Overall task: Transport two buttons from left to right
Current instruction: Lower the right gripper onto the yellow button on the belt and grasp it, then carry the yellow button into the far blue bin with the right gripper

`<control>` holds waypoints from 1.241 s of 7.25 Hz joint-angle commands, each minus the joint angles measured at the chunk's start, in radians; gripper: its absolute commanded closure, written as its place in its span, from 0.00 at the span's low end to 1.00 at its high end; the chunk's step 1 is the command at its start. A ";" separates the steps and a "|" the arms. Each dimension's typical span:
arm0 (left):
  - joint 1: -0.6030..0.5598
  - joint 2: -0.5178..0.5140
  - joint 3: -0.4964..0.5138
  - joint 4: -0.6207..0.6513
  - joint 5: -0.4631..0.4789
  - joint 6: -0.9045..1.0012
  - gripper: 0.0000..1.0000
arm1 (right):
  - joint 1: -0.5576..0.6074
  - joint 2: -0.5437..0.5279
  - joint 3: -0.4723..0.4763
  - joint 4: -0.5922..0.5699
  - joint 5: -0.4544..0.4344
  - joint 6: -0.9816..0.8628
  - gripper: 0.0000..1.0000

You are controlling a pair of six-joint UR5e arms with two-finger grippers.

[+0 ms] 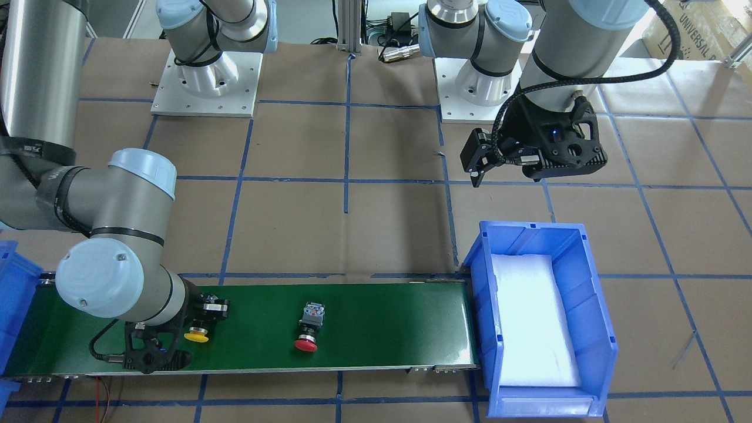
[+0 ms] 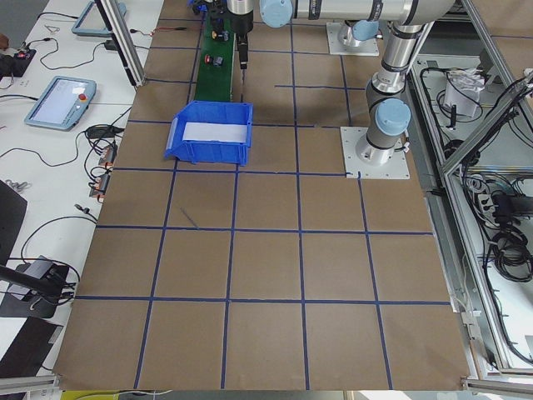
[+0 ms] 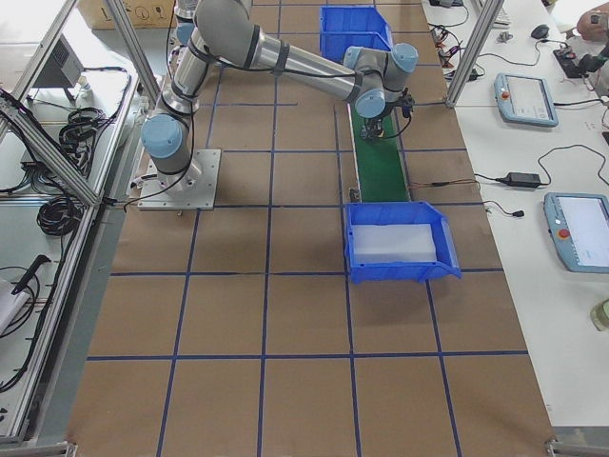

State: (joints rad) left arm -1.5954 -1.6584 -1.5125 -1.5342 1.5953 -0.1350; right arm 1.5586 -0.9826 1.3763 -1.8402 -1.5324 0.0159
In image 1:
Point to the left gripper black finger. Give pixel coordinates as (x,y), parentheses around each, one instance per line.
(476,176)

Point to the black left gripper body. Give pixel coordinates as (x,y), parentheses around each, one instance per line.
(524,131)

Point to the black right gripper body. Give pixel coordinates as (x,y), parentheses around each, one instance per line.
(192,301)

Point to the yellow mushroom push button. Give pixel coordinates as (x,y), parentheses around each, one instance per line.
(198,331)

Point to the red mushroom push button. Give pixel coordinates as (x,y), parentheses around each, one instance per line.
(310,324)

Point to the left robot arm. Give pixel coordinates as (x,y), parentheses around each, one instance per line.
(574,48)

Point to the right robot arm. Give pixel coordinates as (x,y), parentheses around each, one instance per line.
(116,272)

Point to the green conveyor belt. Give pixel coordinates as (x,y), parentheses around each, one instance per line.
(365,327)

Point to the black power adapter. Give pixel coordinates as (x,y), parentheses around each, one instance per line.
(399,23)

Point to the white foam pad bin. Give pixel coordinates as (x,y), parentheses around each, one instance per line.
(538,350)

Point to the blue plastic bin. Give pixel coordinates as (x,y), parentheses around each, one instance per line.
(19,278)
(589,324)

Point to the cardboard box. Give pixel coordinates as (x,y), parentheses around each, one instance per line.
(709,30)

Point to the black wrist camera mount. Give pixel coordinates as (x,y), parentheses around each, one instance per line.
(567,143)

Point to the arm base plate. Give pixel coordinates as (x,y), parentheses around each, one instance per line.
(470,93)
(226,88)

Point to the aluminium frame post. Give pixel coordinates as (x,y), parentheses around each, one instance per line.
(349,24)

